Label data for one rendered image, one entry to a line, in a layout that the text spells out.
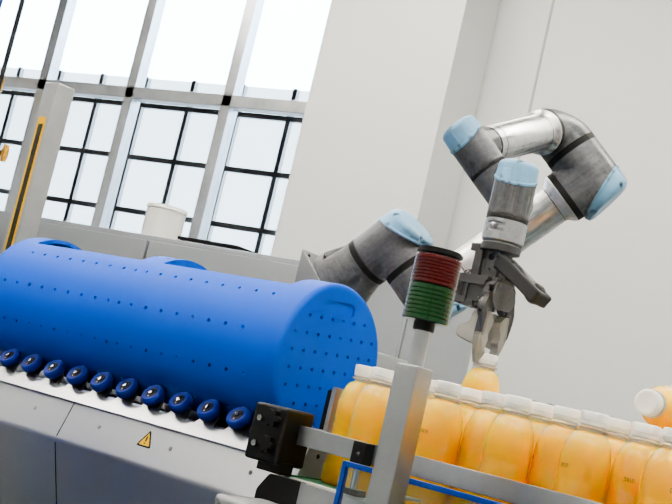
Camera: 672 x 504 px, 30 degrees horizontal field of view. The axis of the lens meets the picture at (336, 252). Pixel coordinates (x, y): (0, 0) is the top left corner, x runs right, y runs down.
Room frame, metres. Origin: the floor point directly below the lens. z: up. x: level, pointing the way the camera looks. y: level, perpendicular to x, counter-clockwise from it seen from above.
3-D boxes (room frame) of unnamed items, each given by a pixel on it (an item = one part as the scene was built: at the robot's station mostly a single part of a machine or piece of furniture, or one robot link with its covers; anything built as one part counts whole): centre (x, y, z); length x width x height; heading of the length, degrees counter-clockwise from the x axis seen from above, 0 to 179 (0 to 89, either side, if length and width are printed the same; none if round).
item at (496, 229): (2.19, -0.28, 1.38); 0.08 x 0.08 x 0.05
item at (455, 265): (1.68, -0.14, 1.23); 0.06 x 0.06 x 0.04
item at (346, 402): (2.03, -0.09, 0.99); 0.07 x 0.07 x 0.19
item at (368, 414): (1.97, -0.12, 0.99); 0.07 x 0.07 x 0.19
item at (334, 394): (2.20, -0.08, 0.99); 0.10 x 0.02 x 0.12; 140
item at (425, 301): (1.68, -0.14, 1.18); 0.06 x 0.06 x 0.05
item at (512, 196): (2.20, -0.28, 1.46); 0.09 x 0.08 x 0.11; 171
